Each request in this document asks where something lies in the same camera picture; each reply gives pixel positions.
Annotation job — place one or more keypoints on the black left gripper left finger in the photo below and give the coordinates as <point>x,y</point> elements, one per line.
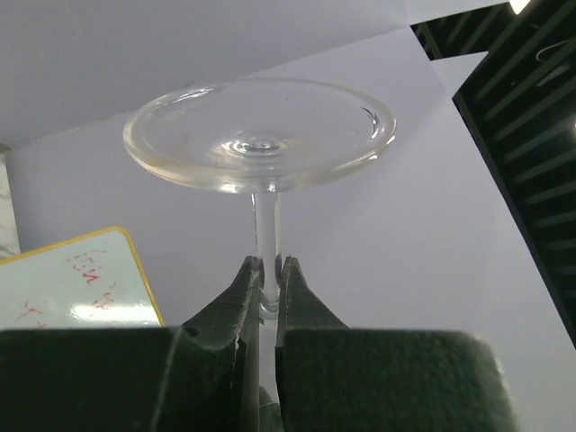
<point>199,376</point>

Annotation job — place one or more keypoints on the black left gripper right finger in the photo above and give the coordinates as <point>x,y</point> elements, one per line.
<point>331,377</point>

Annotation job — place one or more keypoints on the clear wine glass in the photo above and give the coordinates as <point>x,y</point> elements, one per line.
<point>262,137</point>

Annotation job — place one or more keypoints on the yellow framed whiteboard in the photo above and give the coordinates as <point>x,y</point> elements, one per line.
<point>92,281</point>

